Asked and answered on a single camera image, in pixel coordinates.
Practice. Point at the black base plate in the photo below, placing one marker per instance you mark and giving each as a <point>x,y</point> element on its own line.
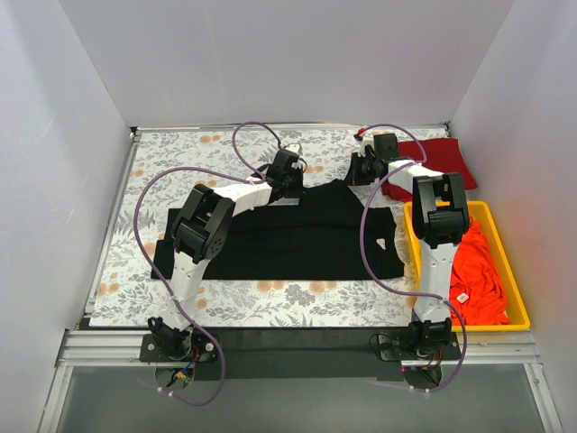
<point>295,352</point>

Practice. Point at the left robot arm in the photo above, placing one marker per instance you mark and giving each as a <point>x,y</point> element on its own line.
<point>198,236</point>

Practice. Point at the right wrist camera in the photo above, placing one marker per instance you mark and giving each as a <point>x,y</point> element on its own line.
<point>377,146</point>

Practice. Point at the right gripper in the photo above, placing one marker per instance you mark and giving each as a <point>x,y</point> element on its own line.
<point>357,171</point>

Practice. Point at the yellow plastic bin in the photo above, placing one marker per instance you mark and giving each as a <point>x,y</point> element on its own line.
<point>516,311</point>

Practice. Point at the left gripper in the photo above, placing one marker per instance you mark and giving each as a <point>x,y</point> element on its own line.
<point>293,183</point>

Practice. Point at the floral table mat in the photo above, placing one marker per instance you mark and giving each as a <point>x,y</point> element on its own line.
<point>267,303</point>

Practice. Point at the folded red t-shirt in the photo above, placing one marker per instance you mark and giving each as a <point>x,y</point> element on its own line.
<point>443,154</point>

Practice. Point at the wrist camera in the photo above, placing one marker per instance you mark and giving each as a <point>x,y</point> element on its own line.
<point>294,147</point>
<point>377,146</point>

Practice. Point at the orange t-shirt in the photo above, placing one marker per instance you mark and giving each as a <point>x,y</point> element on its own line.
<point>476,287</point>

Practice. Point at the black t-shirt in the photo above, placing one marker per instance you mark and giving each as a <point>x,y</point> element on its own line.
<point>327,236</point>

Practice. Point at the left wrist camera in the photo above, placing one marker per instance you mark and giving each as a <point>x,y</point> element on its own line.
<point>294,147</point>

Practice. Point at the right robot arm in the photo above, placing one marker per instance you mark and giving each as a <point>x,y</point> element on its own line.
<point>439,220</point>

